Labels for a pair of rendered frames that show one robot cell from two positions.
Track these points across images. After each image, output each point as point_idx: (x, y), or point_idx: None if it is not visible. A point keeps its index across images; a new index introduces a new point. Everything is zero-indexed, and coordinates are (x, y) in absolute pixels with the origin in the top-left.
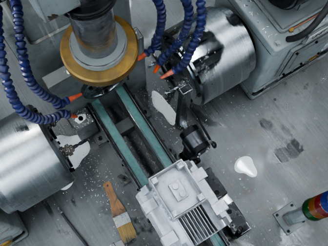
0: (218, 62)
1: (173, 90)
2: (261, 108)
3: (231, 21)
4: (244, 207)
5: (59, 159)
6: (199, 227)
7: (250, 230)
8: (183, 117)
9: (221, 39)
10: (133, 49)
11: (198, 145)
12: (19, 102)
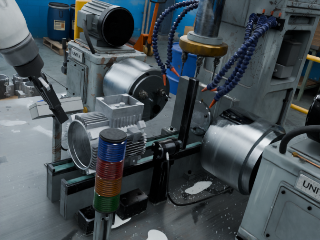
0: (234, 125)
1: (203, 129)
2: None
3: (276, 130)
4: (111, 235)
5: (135, 78)
6: (89, 115)
7: (86, 238)
8: (182, 131)
9: (254, 122)
10: (207, 45)
11: (160, 140)
12: (159, 23)
